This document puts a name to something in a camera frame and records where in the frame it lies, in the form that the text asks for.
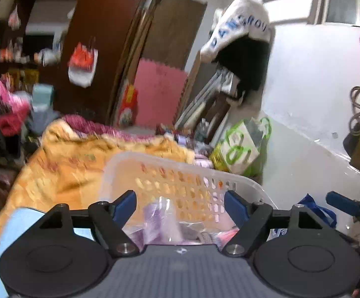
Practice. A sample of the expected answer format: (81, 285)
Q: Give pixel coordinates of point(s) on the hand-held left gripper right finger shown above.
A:
(236, 206)

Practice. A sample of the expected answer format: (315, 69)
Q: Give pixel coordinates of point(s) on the white plastic lattice basket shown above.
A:
(167, 173)

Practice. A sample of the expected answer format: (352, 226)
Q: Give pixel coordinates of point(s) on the folded metal rack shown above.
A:
(205, 99)

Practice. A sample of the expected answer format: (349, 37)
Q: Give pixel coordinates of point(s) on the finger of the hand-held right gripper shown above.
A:
(341, 201)

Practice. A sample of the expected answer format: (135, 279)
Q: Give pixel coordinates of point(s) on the blue fabric bag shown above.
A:
(313, 205)

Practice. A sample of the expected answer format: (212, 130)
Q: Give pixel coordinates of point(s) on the pink box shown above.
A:
(228, 237)

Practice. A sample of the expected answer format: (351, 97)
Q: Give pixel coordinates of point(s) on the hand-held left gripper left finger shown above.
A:
(126, 206)

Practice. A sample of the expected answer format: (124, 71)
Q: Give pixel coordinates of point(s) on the brown wooden door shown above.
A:
(173, 28)

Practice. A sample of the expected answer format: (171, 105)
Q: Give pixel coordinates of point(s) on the teal box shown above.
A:
(42, 97)

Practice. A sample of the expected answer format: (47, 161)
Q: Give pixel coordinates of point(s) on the yellow blanket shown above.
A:
(68, 167)

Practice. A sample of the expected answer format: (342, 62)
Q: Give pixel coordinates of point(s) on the pink foam mat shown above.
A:
(159, 93)

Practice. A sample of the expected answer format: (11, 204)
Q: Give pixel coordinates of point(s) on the red printed package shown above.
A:
(127, 105)

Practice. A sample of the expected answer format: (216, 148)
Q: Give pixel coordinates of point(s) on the green-white shopping bag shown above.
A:
(242, 149)

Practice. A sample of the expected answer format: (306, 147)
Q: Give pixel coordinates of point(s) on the pink floral blanket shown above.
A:
(105, 128)

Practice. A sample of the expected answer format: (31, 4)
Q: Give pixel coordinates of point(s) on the black hanging garment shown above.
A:
(248, 65)

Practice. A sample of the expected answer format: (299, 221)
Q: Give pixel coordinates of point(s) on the small grey box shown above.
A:
(195, 232)

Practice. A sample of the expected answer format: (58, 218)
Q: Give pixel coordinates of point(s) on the white bag blue lettering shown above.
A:
(239, 15)

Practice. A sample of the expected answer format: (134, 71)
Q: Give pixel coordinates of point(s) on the red-white plastic bag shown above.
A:
(82, 65)

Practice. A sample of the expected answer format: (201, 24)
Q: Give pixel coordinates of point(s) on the brown wooden wardrobe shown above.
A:
(99, 21)

